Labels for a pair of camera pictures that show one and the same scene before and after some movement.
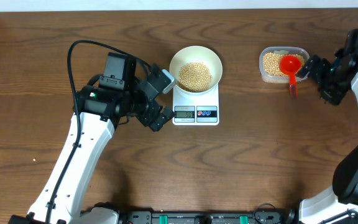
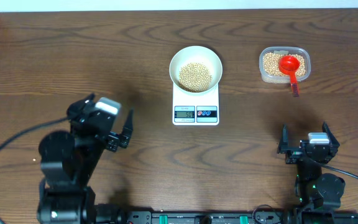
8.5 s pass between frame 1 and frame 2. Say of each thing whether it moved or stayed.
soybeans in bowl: stayed
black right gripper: moved
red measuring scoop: stayed
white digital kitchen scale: stayed
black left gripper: moved
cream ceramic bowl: stayed
